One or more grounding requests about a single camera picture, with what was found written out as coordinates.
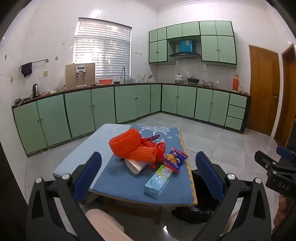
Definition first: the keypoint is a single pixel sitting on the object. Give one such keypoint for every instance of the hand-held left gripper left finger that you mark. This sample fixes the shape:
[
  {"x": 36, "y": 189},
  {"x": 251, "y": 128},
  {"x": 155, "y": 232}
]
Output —
[{"x": 89, "y": 172}]

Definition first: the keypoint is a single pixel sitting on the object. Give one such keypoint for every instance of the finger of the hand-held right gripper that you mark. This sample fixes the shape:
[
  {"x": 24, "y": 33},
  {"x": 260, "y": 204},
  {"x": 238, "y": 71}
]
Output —
[
  {"x": 286, "y": 154},
  {"x": 266, "y": 161}
]

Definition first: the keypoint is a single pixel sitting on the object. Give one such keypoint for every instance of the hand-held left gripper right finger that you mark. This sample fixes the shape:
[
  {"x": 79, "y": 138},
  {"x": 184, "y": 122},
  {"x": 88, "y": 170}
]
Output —
[{"x": 208, "y": 173}]

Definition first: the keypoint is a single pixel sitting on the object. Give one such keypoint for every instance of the black trash bag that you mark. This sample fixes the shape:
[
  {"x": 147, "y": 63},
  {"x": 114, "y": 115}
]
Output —
[{"x": 201, "y": 192}]

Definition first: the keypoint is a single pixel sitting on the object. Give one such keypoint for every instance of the white printed packet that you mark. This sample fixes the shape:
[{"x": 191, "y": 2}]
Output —
[{"x": 135, "y": 166}]

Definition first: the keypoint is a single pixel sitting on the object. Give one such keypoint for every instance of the red plastic bag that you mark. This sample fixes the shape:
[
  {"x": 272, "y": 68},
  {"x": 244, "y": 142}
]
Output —
[{"x": 160, "y": 150}]

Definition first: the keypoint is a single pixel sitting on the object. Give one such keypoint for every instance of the person's right hand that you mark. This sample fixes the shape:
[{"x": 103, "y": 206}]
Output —
[{"x": 281, "y": 209}]

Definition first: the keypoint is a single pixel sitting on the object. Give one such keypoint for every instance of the light blue table cover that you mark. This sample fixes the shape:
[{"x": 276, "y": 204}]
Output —
[{"x": 92, "y": 146}]

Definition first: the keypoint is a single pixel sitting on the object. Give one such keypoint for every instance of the blue snack packet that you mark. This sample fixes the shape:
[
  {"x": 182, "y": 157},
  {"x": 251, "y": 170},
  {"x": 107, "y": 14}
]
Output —
[{"x": 173, "y": 160}]

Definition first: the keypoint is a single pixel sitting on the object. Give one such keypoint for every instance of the orange foam fruit net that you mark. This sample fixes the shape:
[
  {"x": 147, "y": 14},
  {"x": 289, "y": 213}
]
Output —
[
  {"x": 143, "y": 153},
  {"x": 124, "y": 141}
]

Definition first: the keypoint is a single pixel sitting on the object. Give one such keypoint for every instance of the green and white drink carton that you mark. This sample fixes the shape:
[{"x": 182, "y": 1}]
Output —
[{"x": 157, "y": 183}]

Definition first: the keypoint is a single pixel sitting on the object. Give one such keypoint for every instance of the person's beige trouser leg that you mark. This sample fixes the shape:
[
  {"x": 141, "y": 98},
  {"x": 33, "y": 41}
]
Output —
[{"x": 104, "y": 224}]

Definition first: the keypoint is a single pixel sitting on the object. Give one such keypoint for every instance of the low wooden table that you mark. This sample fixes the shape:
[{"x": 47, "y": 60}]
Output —
[{"x": 159, "y": 212}]

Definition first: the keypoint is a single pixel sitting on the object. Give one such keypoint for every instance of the green base cabinets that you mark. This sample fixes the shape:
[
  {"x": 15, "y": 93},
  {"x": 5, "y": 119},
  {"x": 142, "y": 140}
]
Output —
[{"x": 78, "y": 111}]

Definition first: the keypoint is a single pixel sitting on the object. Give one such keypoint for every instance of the red thermos flask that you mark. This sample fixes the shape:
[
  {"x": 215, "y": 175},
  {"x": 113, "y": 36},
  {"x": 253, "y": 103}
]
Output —
[{"x": 235, "y": 83}]

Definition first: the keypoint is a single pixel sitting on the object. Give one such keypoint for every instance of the red plastic basin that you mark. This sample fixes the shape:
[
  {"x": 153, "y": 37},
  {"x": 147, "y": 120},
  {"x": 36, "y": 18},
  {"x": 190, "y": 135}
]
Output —
[{"x": 105, "y": 81}]

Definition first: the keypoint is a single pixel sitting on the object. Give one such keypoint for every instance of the black wok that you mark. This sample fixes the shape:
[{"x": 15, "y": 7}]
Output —
[{"x": 192, "y": 80}]

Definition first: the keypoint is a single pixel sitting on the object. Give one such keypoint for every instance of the steel electric kettle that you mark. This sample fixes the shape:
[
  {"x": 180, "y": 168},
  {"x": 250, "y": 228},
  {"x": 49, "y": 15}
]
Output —
[{"x": 36, "y": 90}]

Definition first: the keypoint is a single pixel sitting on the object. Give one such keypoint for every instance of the brown water purifier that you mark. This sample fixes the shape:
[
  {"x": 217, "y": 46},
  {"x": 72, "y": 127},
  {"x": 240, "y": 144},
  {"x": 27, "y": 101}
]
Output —
[{"x": 71, "y": 76}]

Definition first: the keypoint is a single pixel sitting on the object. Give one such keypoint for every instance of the white cooking pot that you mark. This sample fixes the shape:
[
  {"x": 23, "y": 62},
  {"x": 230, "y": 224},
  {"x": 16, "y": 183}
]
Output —
[{"x": 179, "y": 78}]

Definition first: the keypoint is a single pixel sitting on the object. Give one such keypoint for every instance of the chrome sink faucet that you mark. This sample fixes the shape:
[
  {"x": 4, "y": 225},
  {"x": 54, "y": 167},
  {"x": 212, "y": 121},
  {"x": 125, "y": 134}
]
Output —
[{"x": 124, "y": 74}]

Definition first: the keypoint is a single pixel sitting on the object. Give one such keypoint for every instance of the black range hood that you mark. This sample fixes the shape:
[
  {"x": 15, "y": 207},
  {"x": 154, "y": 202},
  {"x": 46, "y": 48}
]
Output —
[{"x": 184, "y": 55}]

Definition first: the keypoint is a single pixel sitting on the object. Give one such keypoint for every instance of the dark hanging towel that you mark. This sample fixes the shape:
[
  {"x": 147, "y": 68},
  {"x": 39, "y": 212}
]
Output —
[{"x": 26, "y": 69}]

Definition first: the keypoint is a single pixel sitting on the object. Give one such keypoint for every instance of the metal towel bar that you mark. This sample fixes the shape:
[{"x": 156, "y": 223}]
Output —
[{"x": 39, "y": 61}]

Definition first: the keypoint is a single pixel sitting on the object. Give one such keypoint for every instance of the white window blind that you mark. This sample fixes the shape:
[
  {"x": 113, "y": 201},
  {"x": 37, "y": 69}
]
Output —
[{"x": 101, "y": 48}]

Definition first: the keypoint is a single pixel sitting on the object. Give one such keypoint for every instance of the blue box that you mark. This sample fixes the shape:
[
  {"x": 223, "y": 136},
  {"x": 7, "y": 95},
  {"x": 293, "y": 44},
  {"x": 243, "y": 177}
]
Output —
[{"x": 186, "y": 45}]

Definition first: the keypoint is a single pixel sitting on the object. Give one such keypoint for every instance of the green wall cabinets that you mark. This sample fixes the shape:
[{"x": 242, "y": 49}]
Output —
[{"x": 208, "y": 48}]

